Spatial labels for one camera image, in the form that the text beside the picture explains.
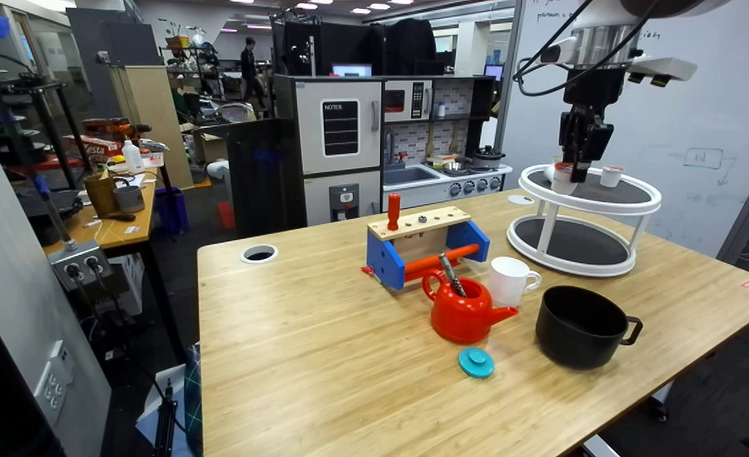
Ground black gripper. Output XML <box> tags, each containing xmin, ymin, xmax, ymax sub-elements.
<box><xmin>558</xmin><ymin>67</ymin><xmax>626</xmax><ymax>186</ymax></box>

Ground white two-tier round stand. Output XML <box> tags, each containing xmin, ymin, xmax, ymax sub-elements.
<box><xmin>506</xmin><ymin>160</ymin><xmax>666</xmax><ymax>279</ymax></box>

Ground white mug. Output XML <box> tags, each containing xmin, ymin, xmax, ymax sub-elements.
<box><xmin>488</xmin><ymin>254</ymin><xmax>543</xmax><ymax>309</ymax></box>

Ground toy kitchen sink counter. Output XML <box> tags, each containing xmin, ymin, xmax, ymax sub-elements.
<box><xmin>381</xmin><ymin>156</ymin><xmax>515</xmax><ymax>212</ymax></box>

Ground metal spoon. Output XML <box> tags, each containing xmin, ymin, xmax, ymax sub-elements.
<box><xmin>437</xmin><ymin>252</ymin><xmax>469</xmax><ymax>299</ymax></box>

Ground white toy microwave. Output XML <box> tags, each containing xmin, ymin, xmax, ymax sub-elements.
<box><xmin>381</xmin><ymin>78</ymin><xmax>434</xmax><ymax>124</ymax></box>

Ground red toy teapot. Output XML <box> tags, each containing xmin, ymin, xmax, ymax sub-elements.
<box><xmin>418</xmin><ymin>266</ymin><xmax>520</xmax><ymax>346</ymax></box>

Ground red toy peg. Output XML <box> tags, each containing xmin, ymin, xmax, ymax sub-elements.
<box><xmin>387</xmin><ymin>193</ymin><xmax>404</xmax><ymax>233</ymax></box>

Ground blue wooden peg bench toy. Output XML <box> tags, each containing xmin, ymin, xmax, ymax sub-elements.
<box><xmin>360</xmin><ymin>203</ymin><xmax>493</xmax><ymax>293</ymax></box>

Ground teal round lid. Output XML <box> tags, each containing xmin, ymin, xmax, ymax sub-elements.
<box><xmin>456</xmin><ymin>346</ymin><xmax>497</xmax><ymax>381</ymax></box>

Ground white toy kitchen oven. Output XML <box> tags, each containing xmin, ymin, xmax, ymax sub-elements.
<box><xmin>293</xmin><ymin>77</ymin><xmax>387</xmax><ymax>226</ymax></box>

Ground small lit laptop screen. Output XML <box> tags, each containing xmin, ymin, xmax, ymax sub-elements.
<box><xmin>329</xmin><ymin>61</ymin><xmax>373</xmax><ymax>82</ymax></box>

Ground person in dark clothes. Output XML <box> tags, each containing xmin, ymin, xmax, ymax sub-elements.
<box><xmin>239</xmin><ymin>37</ymin><xmax>267</xmax><ymax>106</ymax></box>

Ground blue waste bin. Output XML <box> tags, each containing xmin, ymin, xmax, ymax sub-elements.
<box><xmin>153</xmin><ymin>186</ymin><xmax>191</xmax><ymax>240</ymax></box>

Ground cluttered wooden side table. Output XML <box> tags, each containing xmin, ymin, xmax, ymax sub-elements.
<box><xmin>41</xmin><ymin>172</ymin><xmax>161</xmax><ymax>256</ymax></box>

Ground large grey leaning board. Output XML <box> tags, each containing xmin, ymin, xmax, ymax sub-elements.
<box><xmin>0</xmin><ymin>100</ymin><xmax>114</xmax><ymax>457</ymax></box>

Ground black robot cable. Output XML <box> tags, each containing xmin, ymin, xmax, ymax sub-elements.
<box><xmin>510</xmin><ymin>0</ymin><xmax>647</xmax><ymax>100</ymax></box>

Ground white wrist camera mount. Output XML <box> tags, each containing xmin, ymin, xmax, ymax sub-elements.
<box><xmin>558</xmin><ymin>53</ymin><xmax>698</xmax><ymax>87</ymax></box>

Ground black bowl with handle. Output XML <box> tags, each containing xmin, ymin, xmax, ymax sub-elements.
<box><xmin>533</xmin><ymin>285</ymin><xmax>646</xmax><ymax>370</ymax></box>

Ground round table cable grommet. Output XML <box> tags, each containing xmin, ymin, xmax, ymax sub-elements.
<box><xmin>239</xmin><ymin>242</ymin><xmax>280</xmax><ymax>266</ymax></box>

